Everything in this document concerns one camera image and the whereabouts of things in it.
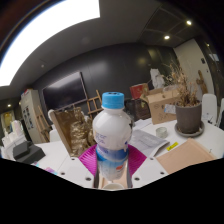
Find dried plant in grey pot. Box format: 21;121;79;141
163;59;203;134

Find tan cardboard sheet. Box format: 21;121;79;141
155;137;218;175

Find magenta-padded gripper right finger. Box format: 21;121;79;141
127;143;169;190

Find small pale glass jar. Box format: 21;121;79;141
155;126;168;139

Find dark brown bag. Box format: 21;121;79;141
124;98;152;121

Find black wall screen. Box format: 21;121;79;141
41;71;88;111

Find red box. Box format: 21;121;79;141
129;83;150;100

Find golden brown sculpture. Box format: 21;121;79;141
53;107;98;158

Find white bottle with blue cap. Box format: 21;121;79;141
92;91;134;183

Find grey pot saucer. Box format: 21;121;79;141
174;120;205;138

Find wooden easel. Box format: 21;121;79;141
86;89;104;116

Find small yellow tag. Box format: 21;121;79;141
166;141;180;152

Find white plaster figure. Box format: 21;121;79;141
149;68;165;89

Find white plastic chair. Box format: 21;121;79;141
201;93;218;126

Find brown cardboard box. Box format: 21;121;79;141
141;86;181;125

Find white cabinet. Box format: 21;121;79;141
19;88;46;144

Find black box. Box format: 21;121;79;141
12;140;47;164

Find round ceiling spotlights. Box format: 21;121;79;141
163;19;194;41

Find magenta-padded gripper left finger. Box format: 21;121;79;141
56;143;99;190

